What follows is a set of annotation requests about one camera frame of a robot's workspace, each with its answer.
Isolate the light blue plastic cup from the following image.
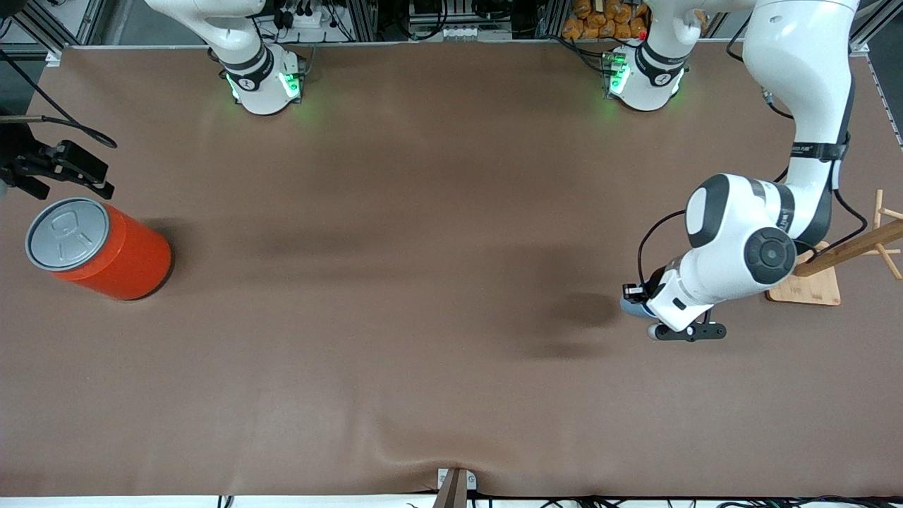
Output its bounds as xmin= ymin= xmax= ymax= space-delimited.
xmin=620 ymin=293 xmax=658 ymax=320

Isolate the wooden cup rack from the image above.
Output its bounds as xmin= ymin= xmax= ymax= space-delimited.
xmin=766 ymin=189 xmax=903 ymax=306

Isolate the orange can with grey lid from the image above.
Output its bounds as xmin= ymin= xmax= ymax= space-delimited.
xmin=25 ymin=197 xmax=173 ymax=302

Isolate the brown table mat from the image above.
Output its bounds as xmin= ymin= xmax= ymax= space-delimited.
xmin=0 ymin=39 xmax=903 ymax=498

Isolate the white power strip with plugs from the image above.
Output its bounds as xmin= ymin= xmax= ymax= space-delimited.
xmin=279 ymin=4 xmax=322 ymax=29

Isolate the pile of orange items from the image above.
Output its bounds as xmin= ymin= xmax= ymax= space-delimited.
xmin=562 ymin=0 xmax=648 ymax=40

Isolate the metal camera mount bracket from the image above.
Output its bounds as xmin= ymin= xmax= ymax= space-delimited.
xmin=432 ymin=468 xmax=478 ymax=508

